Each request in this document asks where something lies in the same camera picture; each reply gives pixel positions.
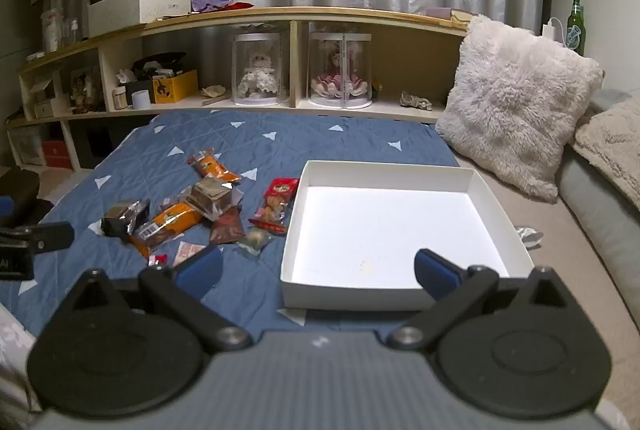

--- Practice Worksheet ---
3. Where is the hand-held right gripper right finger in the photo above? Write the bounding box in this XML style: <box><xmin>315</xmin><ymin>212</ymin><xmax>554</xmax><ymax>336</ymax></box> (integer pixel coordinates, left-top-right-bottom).
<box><xmin>389</xmin><ymin>248</ymin><xmax>576</xmax><ymax>352</ymax></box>

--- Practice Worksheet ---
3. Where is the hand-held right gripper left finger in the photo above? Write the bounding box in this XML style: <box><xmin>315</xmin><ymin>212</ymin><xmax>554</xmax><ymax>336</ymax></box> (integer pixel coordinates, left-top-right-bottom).
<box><xmin>74</xmin><ymin>244</ymin><xmax>253</xmax><ymax>353</ymax></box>

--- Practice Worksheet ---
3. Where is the white pink-print snack packet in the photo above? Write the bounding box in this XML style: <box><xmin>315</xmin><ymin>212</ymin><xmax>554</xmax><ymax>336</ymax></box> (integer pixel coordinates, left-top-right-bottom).
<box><xmin>172</xmin><ymin>241</ymin><xmax>208</xmax><ymax>267</ymax></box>

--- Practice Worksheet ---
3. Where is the brown snack packet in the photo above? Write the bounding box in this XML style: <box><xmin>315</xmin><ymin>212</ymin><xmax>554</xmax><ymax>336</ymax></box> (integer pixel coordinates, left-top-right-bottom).
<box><xmin>209</xmin><ymin>208</ymin><xmax>246</xmax><ymax>245</ymax></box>

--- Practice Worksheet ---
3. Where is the orange packet with clear end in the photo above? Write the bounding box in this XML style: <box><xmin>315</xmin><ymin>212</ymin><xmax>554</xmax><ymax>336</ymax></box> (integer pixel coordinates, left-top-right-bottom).
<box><xmin>129</xmin><ymin>201</ymin><xmax>204</xmax><ymax>259</ymax></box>

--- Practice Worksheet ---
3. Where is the clear-wrapped round candy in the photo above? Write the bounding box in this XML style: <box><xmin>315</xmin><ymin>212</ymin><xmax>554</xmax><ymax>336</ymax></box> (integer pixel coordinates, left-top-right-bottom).
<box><xmin>236</xmin><ymin>228</ymin><xmax>275</xmax><ymax>257</ymax></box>

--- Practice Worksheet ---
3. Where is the clear-wrapped brown cake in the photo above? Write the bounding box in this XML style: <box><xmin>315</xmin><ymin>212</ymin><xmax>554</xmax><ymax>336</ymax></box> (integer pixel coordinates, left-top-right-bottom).
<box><xmin>182</xmin><ymin>177</ymin><xmax>244</xmax><ymax>221</ymax></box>

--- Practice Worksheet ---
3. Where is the silver-wrapped dark snack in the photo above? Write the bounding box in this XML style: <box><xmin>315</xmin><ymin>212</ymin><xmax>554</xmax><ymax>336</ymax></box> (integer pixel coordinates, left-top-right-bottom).
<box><xmin>100</xmin><ymin>199</ymin><xmax>151</xmax><ymax>238</ymax></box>

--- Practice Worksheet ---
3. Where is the white cardboard box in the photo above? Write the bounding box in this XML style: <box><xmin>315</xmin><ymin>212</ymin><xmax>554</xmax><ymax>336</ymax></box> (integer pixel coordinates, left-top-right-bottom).
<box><xmin>279</xmin><ymin>160</ymin><xmax>535</xmax><ymax>311</ymax></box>

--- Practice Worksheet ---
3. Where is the red cookie packet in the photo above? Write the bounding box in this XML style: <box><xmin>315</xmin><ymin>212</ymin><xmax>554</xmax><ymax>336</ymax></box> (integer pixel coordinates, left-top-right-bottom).
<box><xmin>248</xmin><ymin>178</ymin><xmax>300</xmax><ymax>233</ymax></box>

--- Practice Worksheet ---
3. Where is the orange snack packet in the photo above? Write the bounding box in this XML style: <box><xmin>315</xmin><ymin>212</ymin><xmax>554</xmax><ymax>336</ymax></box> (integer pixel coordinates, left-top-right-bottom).
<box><xmin>186</xmin><ymin>148</ymin><xmax>242</xmax><ymax>185</ymax></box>

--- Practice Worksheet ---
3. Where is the dark object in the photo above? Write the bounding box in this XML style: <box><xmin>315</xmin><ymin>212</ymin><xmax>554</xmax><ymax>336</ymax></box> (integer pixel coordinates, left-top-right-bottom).
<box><xmin>0</xmin><ymin>170</ymin><xmax>41</xmax><ymax>211</ymax></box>

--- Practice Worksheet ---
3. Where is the clear storage bin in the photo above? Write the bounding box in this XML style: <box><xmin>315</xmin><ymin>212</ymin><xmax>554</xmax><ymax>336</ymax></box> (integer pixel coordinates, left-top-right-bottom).
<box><xmin>7</xmin><ymin>127</ymin><xmax>43</xmax><ymax>165</ymax></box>

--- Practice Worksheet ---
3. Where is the red box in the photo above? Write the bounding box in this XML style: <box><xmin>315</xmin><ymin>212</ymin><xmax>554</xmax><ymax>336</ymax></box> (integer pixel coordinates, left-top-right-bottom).
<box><xmin>42</xmin><ymin>141</ymin><xmax>68</xmax><ymax>168</ymax></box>

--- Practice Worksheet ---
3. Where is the white patterned cloth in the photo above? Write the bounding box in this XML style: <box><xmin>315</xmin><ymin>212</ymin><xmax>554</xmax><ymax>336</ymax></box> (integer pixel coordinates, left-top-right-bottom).
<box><xmin>0</xmin><ymin>305</ymin><xmax>41</xmax><ymax>411</ymax></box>

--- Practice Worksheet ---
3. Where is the silver foil wrapper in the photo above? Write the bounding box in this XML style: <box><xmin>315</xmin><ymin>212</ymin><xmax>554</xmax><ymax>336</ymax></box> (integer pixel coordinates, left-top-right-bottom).
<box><xmin>515</xmin><ymin>226</ymin><xmax>545</xmax><ymax>249</ymax></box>

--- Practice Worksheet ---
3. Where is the open cardboard box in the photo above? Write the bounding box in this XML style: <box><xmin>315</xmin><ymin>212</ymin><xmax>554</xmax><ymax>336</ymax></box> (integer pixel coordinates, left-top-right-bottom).
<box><xmin>32</xmin><ymin>77</ymin><xmax>63</xmax><ymax>118</ymax></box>

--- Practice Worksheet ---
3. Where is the framed picture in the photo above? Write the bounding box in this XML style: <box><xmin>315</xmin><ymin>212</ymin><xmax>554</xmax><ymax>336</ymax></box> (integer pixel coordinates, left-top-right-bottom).
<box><xmin>70</xmin><ymin>67</ymin><xmax>103</xmax><ymax>113</ymax></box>

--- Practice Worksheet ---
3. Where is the beaded hair accessory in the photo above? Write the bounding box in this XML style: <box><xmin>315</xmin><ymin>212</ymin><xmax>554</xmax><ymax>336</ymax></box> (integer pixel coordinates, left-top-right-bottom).
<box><xmin>400</xmin><ymin>92</ymin><xmax>432</xmax><ymax>111</ymax></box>

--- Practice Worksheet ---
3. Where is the group of clear bottles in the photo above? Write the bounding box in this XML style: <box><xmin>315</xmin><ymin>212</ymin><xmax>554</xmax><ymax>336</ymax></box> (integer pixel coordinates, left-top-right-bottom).
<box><xmin>42</xmin><ymin>10</ymin><xmax>83</xmax><ymax>53</ymax></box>

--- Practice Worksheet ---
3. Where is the yellow cardboard box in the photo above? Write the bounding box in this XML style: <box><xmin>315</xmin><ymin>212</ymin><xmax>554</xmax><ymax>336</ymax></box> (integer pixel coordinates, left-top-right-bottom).
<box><xmin>151</xmin><ymin>70</ymin><xmax>199</xmax><ymax>104</ymax></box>

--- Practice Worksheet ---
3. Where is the grey cushion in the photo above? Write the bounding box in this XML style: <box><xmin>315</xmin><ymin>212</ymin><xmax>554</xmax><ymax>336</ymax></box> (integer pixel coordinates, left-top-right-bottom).
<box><xmin>554</xmin><ymin>88</ymin><xmax>640</xmax><ymax>331</ymax></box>

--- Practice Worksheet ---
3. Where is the fluffy white pillow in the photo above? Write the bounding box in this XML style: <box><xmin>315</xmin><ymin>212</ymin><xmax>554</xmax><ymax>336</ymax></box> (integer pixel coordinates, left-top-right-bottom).
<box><xmin>435</xmin><ymin>14</ymin><xmax>606</xmax><ymax>204</ymax></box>

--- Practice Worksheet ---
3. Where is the doll in white dress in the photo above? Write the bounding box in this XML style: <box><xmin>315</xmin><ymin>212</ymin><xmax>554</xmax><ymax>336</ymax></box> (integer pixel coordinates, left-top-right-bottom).
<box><xmin>238</xmin><ymin>51</ymin><xmax>277</xmax><ymax>99</ymax></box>

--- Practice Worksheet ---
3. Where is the black hat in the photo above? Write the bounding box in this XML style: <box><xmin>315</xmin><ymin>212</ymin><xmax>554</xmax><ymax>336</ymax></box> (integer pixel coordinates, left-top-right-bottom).
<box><xmin>132</xmin><ymin>52</ymin><xmax>187</xmax><ymax>70</ymax></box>

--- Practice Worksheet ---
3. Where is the doll in pink dress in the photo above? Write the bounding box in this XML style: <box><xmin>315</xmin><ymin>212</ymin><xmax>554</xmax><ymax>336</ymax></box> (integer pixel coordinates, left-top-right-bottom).
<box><xmin>311</xmin><ymin>47</ymin><xmax>370</xmax><ymax>99</ymax></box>

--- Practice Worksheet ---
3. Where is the beige textured pillow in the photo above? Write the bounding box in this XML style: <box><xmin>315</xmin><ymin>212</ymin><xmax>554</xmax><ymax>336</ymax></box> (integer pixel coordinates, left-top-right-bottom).
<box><xmin>572</xmin><ymin>97</ymin><xmax>640</xmax><ymax>209</ymax></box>

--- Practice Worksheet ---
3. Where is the white storage box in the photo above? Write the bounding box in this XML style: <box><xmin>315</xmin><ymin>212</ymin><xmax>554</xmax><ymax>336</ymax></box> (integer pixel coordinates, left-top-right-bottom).
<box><xmin>88</xmin><ymin>0</ymin><xmax>192</xmax><ymax>38</ymax></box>

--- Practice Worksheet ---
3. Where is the white-dress doll in case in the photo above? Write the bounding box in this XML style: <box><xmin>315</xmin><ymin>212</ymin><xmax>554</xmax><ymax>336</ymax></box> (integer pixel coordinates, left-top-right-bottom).
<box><xmin>231</xmin><ymin>30</ymin><xmax>290</xmax><ymax>106</ymax></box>

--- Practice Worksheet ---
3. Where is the pink-dress doll in case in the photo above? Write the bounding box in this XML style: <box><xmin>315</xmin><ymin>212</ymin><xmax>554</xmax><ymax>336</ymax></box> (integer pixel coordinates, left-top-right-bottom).
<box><xmin>307</xmin><ymin>31</ymin><xmax>373</xmax><ymax>109</ymax></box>

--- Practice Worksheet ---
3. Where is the white charger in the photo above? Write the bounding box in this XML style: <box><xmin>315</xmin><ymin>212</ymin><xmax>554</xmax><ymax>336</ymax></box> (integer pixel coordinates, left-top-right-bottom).
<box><xmin>542</xmin><ymin>17</ymin><xmax>566</xmax><ymax>41</ymax></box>

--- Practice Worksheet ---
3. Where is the wooden shelf unit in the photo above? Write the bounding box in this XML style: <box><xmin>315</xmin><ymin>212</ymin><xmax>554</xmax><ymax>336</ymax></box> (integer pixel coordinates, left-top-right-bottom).
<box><xmin>5</xmin><ymin>6</ymin><xmax>471</xmax><ymax>171</ymax></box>

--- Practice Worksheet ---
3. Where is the green beer bottle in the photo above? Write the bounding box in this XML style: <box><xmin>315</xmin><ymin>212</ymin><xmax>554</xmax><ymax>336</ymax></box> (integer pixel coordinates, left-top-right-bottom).
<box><xmin>566</xmin><ymin>0</ymin><xmax>586</xmax><ymax>55</ymax></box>

